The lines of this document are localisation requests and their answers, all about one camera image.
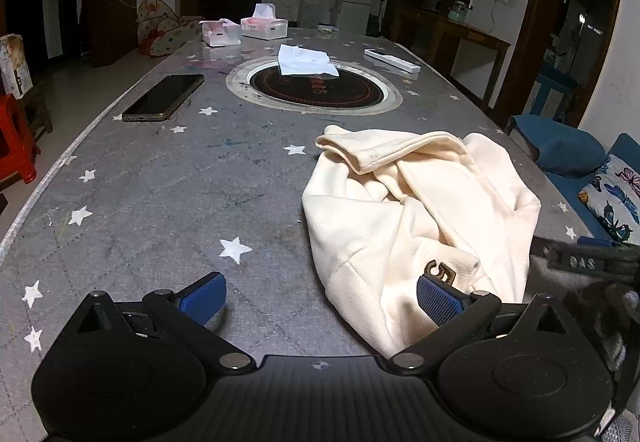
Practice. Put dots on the white folded cloth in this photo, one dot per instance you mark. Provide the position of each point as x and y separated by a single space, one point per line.
305 59

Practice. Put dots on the white remote control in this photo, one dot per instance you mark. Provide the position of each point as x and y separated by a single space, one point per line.
392 60

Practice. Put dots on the white water dispenser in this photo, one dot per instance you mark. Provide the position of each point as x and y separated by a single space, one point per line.
311 4

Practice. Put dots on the wooden door frame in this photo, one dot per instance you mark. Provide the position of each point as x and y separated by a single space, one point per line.
525 21

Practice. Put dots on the cream sweatshirt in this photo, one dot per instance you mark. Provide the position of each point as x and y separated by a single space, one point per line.
400 222

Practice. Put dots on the blue sofa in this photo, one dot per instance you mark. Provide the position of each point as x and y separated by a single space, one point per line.
565 149

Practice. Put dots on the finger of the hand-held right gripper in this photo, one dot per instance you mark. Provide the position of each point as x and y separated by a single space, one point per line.
597 242
580 263

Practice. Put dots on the printed white paper bag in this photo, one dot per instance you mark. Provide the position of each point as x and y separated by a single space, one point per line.
15 66

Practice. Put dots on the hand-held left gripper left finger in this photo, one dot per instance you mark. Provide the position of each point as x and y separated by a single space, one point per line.
202 298

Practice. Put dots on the round built-in induction cooktop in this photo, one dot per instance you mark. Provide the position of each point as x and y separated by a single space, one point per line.
320 94

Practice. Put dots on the brown wooden desk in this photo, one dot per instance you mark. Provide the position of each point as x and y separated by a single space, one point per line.
450 34

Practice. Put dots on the red plastic stool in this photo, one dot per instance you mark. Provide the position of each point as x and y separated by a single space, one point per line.
17 141

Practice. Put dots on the dotted fabric seat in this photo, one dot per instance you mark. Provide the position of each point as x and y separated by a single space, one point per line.
175 35

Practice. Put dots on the glass jar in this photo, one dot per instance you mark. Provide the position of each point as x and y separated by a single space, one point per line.
457 11

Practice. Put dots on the pink white tissue box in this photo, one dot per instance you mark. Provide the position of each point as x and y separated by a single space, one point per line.
265 27

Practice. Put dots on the butterfly print cushion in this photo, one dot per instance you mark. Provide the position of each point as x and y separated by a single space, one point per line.
612 194

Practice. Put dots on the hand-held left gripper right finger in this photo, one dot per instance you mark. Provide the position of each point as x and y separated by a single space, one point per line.
440 301

